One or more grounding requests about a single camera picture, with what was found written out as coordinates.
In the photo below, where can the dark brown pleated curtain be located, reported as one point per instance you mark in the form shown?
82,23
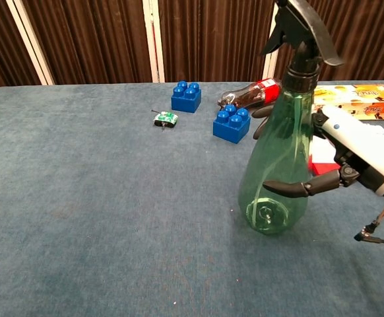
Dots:
0,46
370,36
93,39
211,39

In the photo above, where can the white partition frame post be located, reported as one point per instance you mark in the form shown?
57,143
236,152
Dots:
271,67
30,43
154,43

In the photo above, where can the blue plastic building block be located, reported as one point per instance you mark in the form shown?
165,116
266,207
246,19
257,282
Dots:
230,128
185,99

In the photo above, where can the green spray bottle black trigger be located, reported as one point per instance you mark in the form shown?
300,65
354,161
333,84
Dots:
284,155

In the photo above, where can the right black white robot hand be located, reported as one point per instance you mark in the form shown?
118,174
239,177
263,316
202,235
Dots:
363,148

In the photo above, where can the small green toy tank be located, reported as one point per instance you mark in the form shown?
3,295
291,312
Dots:
165,119

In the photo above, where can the orange snack box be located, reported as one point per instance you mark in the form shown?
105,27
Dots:
360,99

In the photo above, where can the blue felt table mat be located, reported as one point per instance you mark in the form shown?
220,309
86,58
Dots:
96,198

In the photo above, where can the cola bottle red label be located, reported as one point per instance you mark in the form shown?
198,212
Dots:
248,94

